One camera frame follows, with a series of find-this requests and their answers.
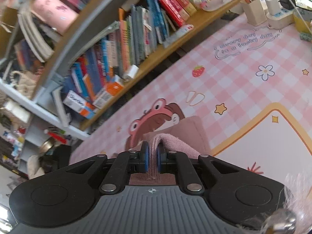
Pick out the stack of magazines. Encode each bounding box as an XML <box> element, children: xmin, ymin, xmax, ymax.
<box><xmin>17</xmin><ymin>9</ymin><xmax>56</xmax><ymax>63</ymax></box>

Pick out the beige quilted bag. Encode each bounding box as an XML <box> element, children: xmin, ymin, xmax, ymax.
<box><xmin>10</xmin><ymin>70</ymin><xmax>37</xmax><ymax>99</ymax></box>

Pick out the row of colourful books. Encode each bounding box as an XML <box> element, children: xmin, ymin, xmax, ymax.
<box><xmin>61</xmin><ymin>0</ymin><xmax>172</xmax><ymax>103</ymax></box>

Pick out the wooden shelf board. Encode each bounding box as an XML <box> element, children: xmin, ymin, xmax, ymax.
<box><xmin>79</xmin><ymin>0</ymin><xmax>244</xmax><ymax>131</ymax></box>

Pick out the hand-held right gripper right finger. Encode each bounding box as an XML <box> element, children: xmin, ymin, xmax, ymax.
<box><xmin>157</xmin><ymin>143</ymin><xmax>242</xmax><ymax>194</ymax></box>

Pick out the beige pen holder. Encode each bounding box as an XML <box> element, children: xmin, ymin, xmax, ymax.
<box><xmin>241</xmin><ymin>0</ymin><xmax>268</xmax><ymax>26</ymax></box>

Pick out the yellow container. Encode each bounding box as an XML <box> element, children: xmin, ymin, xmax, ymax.
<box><xmin>292</xmin><ymin>8</ymin><xmax>312</xmax><ymax>35</ymax></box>

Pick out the flat white orange box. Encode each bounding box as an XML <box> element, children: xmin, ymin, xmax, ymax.
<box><xmin>93</xmin><ymin>80</ymin><xmax>125</xmax><ymax>109</ymax></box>

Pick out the white power strip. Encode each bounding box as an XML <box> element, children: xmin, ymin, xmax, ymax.
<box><xmin>266</xmin><ymin>7</ymin><xmax>297</xmax><ymax>29</ymax></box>

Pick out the white charger plug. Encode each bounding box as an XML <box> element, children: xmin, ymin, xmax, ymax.
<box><xmin>124</xmin><ymin>64</ymin><xmax>140</xmax><ymax>80</ymax></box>

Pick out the white shelf frame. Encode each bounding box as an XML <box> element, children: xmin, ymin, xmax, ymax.
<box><xmin>0</xmin><ymin>0</ymin><xmax>147</xmax><ymax>173</ymax></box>

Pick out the flat blue packet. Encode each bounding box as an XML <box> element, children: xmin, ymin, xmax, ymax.
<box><xmin>163</xmin><ymin>24</ymin><xmax>195</xmax><ymax>48</ymax></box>

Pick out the red thick dictionary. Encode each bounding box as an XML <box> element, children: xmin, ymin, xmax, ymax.
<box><xmin>168</xmin><ymin>0</ymin><xmax>197</xmax><ymax>17</ymax></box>
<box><xmin>158</xmin><ymin>0</ymin><xmax>186</xmax><ymax>28</ymax></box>

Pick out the gold round tin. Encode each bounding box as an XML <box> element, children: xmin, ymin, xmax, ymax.
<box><xmin>38</xmin><ymin>137</ymin><xmax>56</xmax><ymax>154</ymax></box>

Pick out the tall white orange box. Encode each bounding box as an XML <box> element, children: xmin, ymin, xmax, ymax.
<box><xmin>62</xmin><ymin>90</ymin><xmax>96</xmax><ymax>120</ymax></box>

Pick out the white plugged charger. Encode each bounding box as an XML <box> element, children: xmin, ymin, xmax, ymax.
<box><xmin>264</xmin><ymin>0</ymin><xmax>281</xmax><ymax>18</ymax></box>

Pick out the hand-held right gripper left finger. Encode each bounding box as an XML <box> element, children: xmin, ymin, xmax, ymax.
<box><xmin>65</xmin><ymin>141</ymin><xmax>150</xmax><ymax>194</ymax></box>

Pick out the pink checked cartoon desk mat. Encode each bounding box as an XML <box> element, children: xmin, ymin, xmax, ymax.
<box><xmin>69</xmin><ymin>12</ymin><xmax>312</xmax><ymax>195</ymax></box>

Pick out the red bottle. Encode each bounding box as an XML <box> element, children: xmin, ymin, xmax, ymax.
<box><xmin>44</xmin><ymin>127</ymin><xmax>68</xmax><ymax>145</ymax></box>

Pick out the pink box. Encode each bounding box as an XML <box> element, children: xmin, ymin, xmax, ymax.
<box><xmin>31</xmin><ymin>0</ymin><xmax>80</xmax><ymax>35</ymax></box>

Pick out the pink and purple knit sweater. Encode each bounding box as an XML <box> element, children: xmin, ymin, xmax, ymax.
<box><xmin>129</xmin><ymin>116</ymin><xmax>212</xmax><ymax>186</ymax></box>

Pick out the black chair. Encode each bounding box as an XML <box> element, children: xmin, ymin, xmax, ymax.
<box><xmin>38</xmin><ymin>144</ymin><xmax>73</xmax><ymax>176</ymax></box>

